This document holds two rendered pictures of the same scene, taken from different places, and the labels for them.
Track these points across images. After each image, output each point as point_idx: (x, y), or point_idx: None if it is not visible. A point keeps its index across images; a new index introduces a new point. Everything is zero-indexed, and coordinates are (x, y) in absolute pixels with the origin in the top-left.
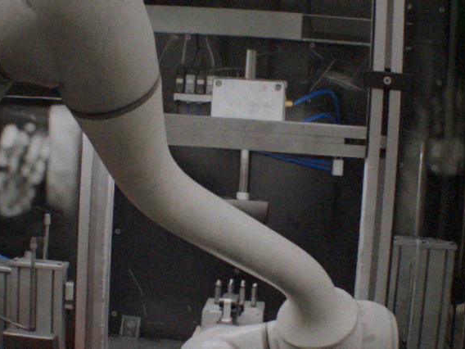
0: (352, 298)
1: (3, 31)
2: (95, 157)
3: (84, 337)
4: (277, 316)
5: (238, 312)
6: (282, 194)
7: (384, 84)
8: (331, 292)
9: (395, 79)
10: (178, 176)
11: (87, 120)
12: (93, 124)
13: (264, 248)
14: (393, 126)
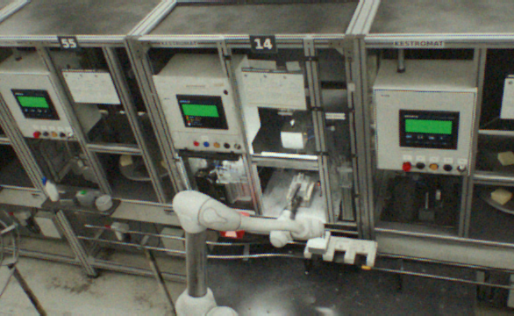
0: (308, 223)
1: (203, 226)
2: (248, 168)
3: (256, 204)
4: None
5: (296, 192)
6: None
7: (320, 154)
8: (299, 228)
9: (323, 153)
10: (253, 224)
11: None
12: None
13: (278, 228)
14: (324, 163)
